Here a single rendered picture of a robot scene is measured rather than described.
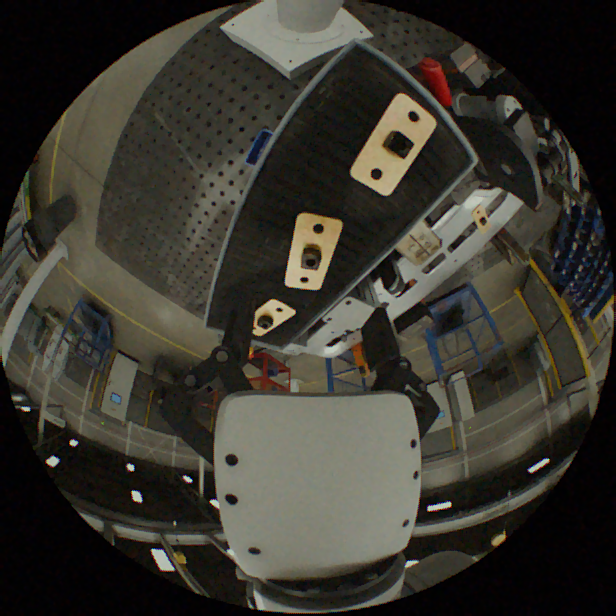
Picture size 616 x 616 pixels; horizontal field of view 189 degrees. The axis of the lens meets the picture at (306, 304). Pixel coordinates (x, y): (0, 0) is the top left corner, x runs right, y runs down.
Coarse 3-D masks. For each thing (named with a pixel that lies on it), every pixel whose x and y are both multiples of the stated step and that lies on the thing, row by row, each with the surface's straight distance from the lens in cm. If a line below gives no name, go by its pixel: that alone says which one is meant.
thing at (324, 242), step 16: (304, 224) 16; (336, 224) 16; (304, 240) 17; (320, 240) 17; (336, 240) 17; (304, 256) 16; (320, 256) 17; (288, 272) 19; (304, 272) 19; (320, 272) 19
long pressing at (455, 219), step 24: (480, 192) 47; (456, 216) 45; (504, 216) 58; (480, 240) 55; (408, 264) 45; (456, 264) 54; (432, 288) 56; (312, 336) 61; (336, 336) 62; (360, 336) 65
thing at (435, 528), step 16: (544, 480) 408; (512, 496) 396; (528, 496) 410; (80, 512) 356; (480, 512) 378; (496, 512) 396; (96, 528) 364; (112, 528) 362; (128, 528) 350; (144, 528) 359; (416, 528) 388; (432, 528) 388; (448, 528) 390; (112, 544) 310
